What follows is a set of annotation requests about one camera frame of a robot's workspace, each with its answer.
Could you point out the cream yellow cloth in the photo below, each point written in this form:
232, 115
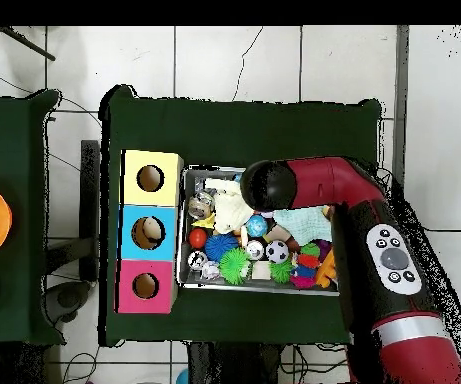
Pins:
230, 210

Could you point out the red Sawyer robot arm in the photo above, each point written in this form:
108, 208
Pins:
326, 182

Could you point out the wooden box with three holes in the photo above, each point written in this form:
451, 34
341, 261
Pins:
166, 248

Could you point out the shallow mesh bin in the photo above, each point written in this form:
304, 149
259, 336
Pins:
192, 280

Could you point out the blue globe ball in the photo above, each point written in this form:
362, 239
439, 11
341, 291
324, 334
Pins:
256, 226

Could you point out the blue spiky ball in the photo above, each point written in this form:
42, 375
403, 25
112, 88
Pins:
220, 246

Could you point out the red ball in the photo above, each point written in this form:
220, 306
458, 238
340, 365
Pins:
197, 238

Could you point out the silver drink can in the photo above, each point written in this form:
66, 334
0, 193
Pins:
255, 249
196, 260

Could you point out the green spiky ball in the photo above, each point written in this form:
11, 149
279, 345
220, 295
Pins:
234, 266

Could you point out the small soccer ball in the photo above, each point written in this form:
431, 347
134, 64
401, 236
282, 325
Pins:
277, 251

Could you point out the mint green cloth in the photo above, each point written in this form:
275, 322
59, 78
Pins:
306, 224

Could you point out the dark green table cloth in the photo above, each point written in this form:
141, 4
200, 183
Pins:
6, 140
214, 120

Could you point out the orange toy brick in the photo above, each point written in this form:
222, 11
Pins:
326, 272

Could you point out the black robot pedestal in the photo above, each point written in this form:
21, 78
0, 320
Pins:
234, 368

